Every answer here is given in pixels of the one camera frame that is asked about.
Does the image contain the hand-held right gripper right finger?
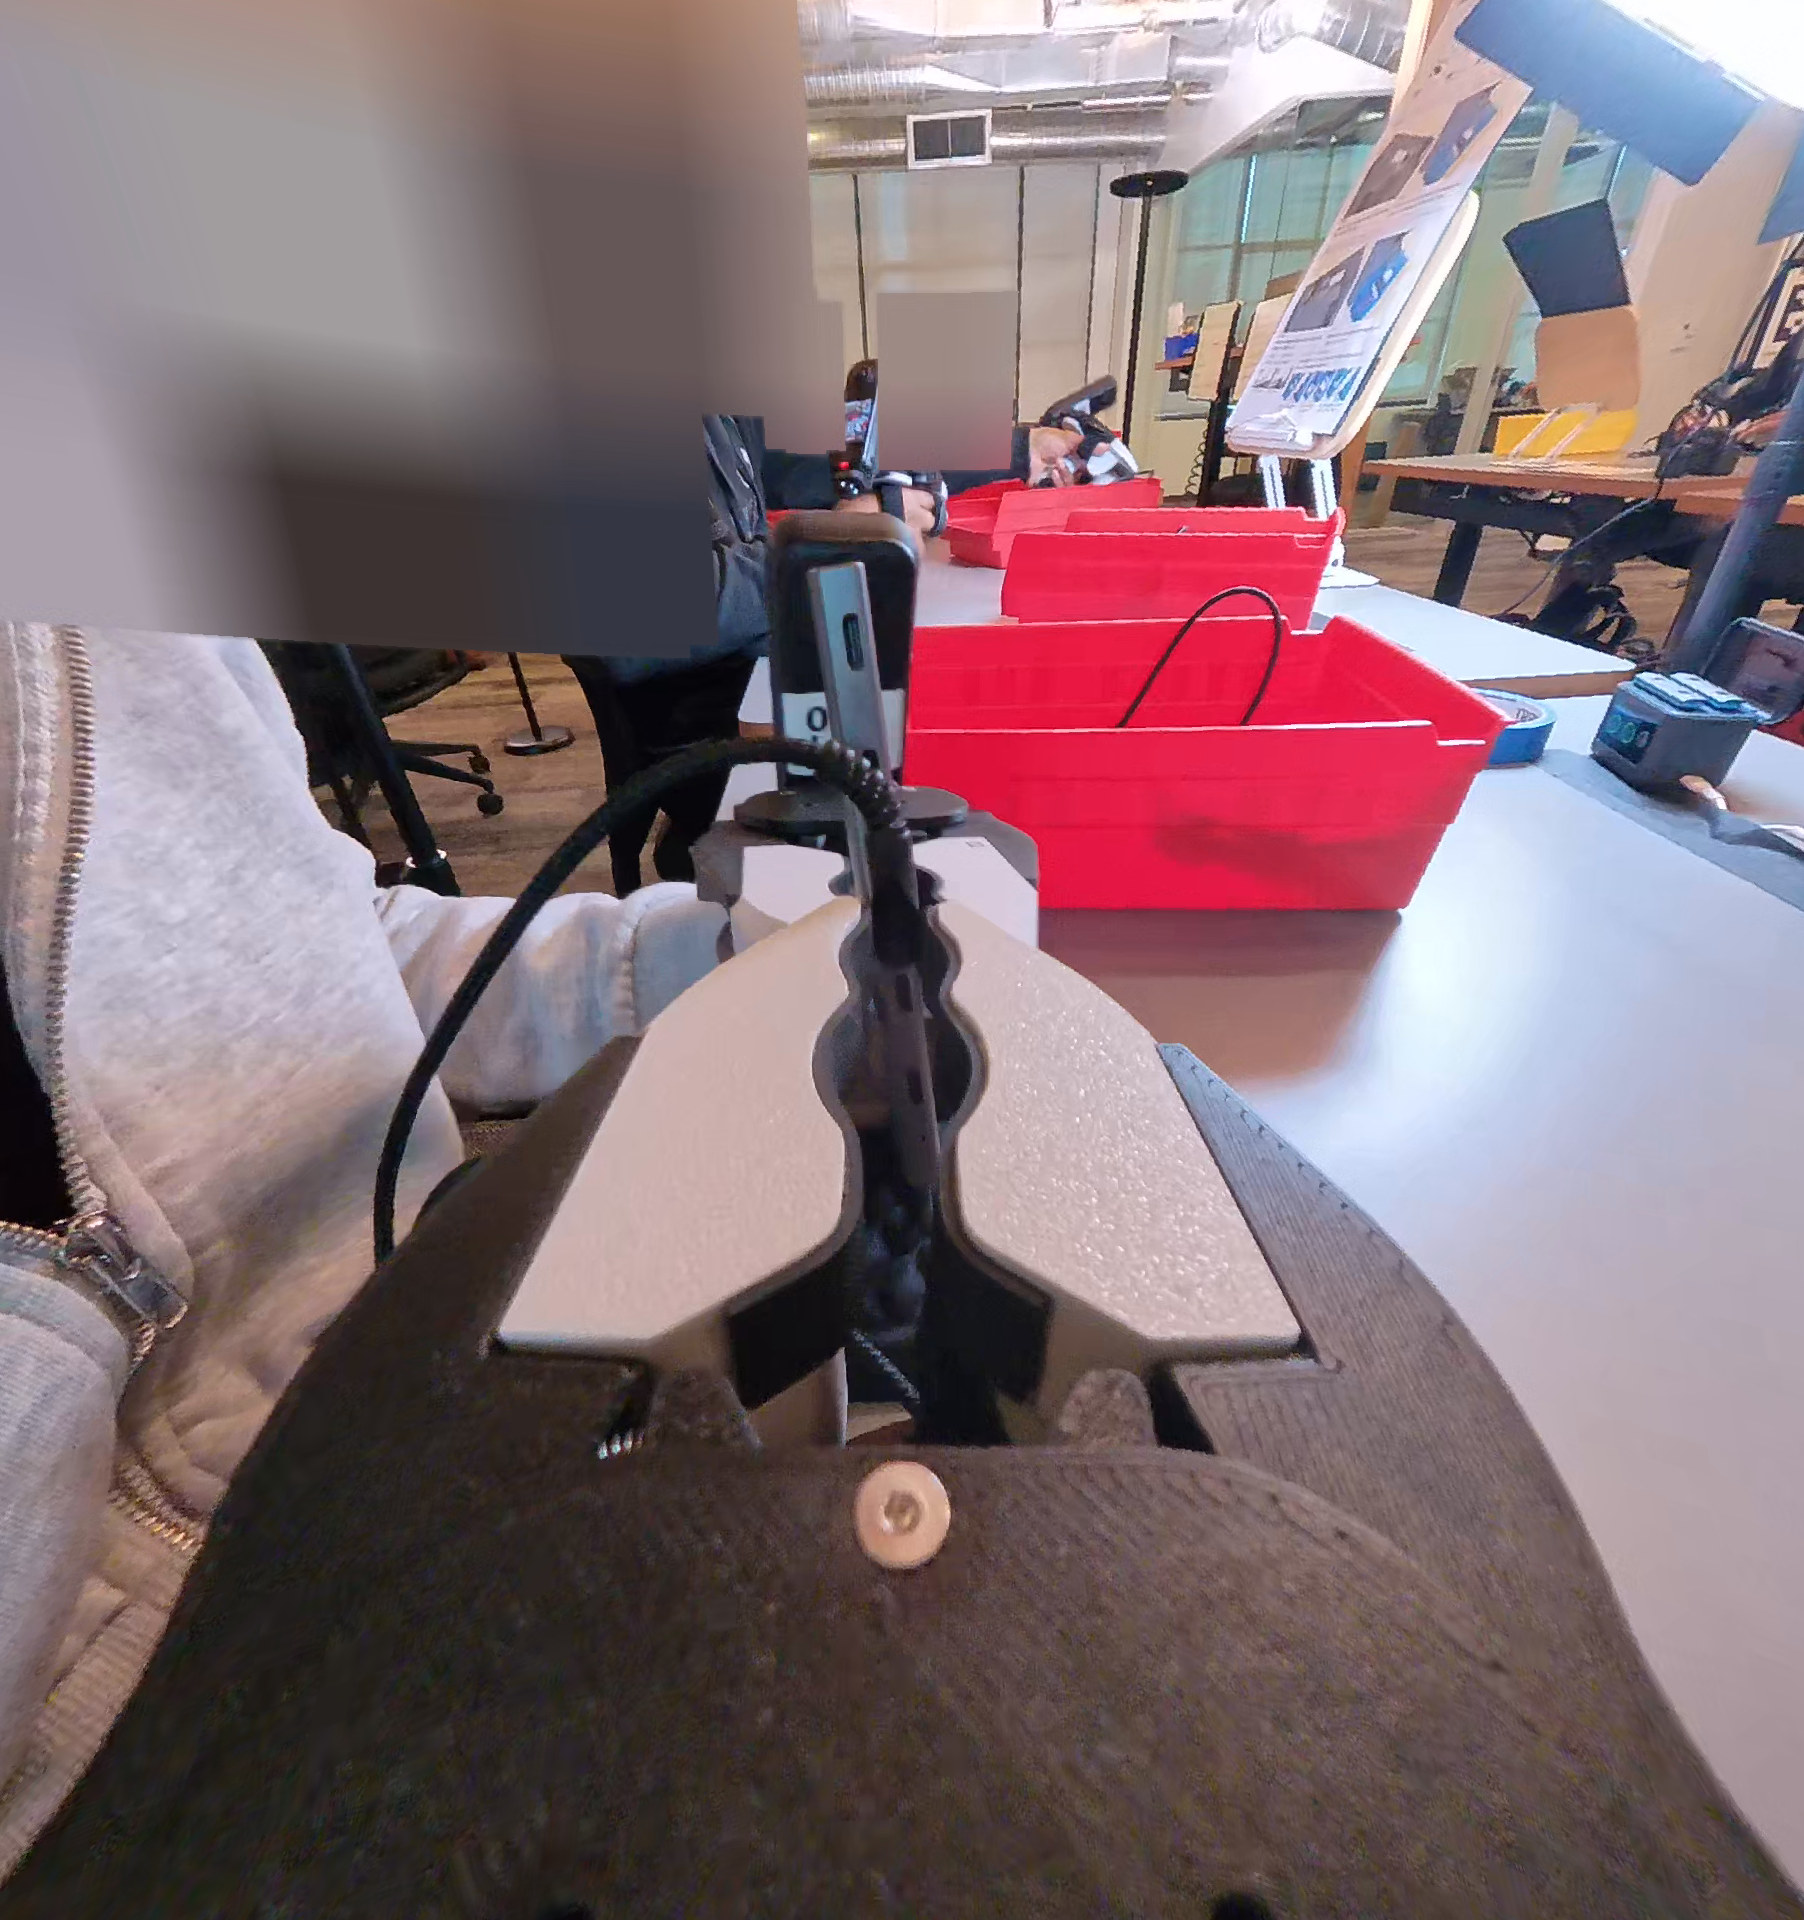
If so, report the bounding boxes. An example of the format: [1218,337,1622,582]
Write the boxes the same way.
[916,897,1305,1448]

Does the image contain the grey device case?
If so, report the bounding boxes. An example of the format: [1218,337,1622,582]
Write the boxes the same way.
[1593,618,1804,798]

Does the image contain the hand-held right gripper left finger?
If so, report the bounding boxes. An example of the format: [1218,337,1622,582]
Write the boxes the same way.
[494,897,881,1448]

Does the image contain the light panel on stand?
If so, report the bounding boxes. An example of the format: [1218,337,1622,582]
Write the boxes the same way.
[1456,0,1804,669]

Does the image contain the black floor lamp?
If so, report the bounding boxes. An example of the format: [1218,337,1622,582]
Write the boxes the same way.
[1110,168,1193,454]

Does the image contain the instruction board on stand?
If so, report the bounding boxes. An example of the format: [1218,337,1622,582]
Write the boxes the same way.
[1220,0,1538,519]

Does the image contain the yellow bin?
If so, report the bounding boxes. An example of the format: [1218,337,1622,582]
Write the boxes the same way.
[1490,407,1657,462]

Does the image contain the black braided cable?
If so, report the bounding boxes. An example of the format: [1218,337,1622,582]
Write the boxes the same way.
[373,739,952,1419]

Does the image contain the red plastic bin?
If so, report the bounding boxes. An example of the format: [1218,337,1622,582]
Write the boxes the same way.
[943,478,1167,572]
[999,508,1347,629]
[903,614,1507,917]

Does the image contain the black office chair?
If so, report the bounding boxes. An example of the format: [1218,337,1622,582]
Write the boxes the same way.
[264,643,505,901]

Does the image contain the wooden office desk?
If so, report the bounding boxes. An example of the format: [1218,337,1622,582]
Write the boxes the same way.
[1359,451,1804,633]

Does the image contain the person's left forearm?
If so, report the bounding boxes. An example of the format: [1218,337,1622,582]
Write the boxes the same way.
[374,878,741,1120]

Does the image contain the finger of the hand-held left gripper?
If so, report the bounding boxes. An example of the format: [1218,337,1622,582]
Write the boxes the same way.
[916,840,1041,955]
[725,849,863,963]

